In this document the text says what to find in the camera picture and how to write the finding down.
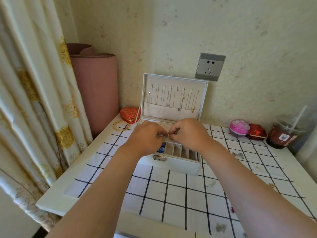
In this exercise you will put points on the person's left forearm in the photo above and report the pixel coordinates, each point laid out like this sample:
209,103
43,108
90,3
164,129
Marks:
94,200

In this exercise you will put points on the pile of mixed earrings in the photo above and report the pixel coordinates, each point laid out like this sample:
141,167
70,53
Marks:
234,154

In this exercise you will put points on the red faceted gift box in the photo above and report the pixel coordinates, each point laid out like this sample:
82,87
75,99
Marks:
257,131

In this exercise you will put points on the grey wall socket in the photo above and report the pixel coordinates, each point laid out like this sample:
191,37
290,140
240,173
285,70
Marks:
210,67

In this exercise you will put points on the white wooden jewelry box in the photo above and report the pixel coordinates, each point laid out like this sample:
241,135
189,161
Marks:
171,114

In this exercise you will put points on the cream gold floral curtain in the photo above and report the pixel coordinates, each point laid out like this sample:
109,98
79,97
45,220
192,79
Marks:
27,96

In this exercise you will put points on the person's right hand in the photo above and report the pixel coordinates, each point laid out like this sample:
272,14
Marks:
193,133

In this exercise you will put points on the pink round trinket box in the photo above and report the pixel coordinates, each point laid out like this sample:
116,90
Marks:
239,127

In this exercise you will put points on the blue flower drop earring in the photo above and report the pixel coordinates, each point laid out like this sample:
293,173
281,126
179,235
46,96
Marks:
163,145
160,149

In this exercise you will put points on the person's right forearm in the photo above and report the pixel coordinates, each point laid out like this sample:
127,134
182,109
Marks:
260,200

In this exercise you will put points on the white black-grid table cloth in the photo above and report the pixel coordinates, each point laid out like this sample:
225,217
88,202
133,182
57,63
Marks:
161,193

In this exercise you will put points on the white drinking straw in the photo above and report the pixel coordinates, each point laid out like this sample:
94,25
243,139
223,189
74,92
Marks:
299,116

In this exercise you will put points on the pink rolled mat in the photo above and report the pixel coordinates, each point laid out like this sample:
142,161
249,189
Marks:
94,94

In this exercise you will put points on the white padded headboard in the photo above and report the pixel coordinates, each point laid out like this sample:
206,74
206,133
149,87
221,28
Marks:
308,156

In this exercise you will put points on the thin gold bangle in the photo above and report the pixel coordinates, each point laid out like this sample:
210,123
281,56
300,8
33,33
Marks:
115,126

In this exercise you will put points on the person's left hand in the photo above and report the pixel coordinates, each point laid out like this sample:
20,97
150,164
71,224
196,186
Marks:
144,138

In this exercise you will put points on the clear plastic drink cup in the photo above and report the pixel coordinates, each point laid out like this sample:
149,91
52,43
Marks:
281,136

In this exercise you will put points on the red heart-shaped box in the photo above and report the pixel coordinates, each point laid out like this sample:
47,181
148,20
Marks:
130,115

